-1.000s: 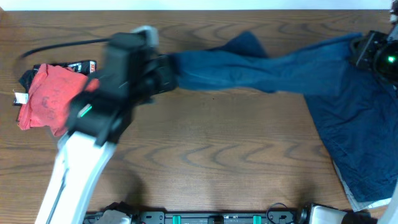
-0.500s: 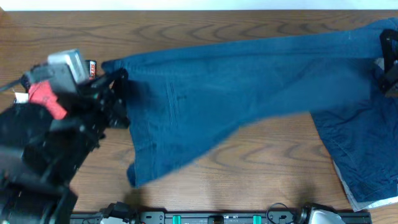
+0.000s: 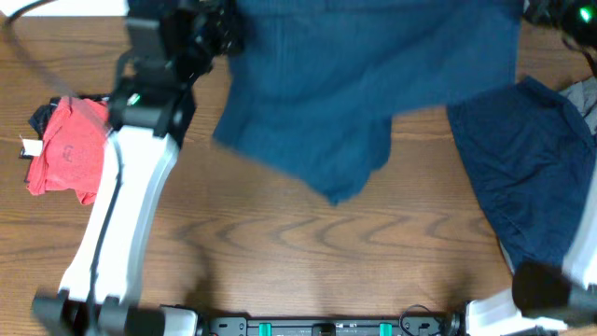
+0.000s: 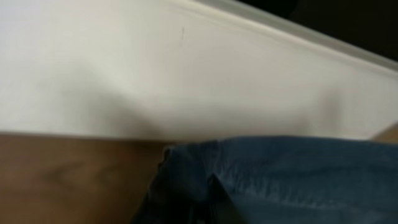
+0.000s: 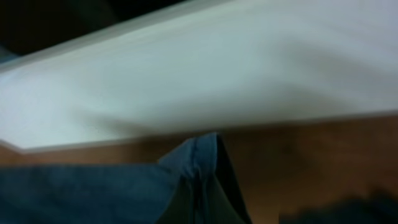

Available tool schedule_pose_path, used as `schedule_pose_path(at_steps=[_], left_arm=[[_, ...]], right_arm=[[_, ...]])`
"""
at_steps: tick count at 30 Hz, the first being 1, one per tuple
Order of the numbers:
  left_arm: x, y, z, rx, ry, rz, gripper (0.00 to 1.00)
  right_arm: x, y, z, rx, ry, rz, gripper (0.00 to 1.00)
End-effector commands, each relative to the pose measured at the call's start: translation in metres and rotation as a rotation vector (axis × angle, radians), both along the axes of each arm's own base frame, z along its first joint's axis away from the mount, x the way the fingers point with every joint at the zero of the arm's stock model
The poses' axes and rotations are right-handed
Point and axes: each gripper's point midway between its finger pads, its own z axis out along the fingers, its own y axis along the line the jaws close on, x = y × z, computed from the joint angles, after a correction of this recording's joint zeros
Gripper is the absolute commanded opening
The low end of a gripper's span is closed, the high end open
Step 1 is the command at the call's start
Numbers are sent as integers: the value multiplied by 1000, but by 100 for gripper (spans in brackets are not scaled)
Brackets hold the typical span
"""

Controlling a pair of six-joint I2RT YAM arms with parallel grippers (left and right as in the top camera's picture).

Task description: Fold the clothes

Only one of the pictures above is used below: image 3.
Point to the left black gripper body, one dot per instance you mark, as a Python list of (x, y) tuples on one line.
[(224, 35)]

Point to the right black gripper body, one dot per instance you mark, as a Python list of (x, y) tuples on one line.
[(579, 14)]

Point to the dark blue denim shorts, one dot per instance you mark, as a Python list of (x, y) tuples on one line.
[(316, 88)]

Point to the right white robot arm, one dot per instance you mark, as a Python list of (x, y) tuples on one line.
[(544, 299)]

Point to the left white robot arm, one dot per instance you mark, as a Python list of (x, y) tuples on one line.
[(172, 44)]

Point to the folded red t-shirt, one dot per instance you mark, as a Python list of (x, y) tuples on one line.
[(73, 151)]

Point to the folded black printed garment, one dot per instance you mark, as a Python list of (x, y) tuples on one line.
[(39, 122)]

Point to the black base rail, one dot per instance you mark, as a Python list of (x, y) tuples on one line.
[(408, 325)]

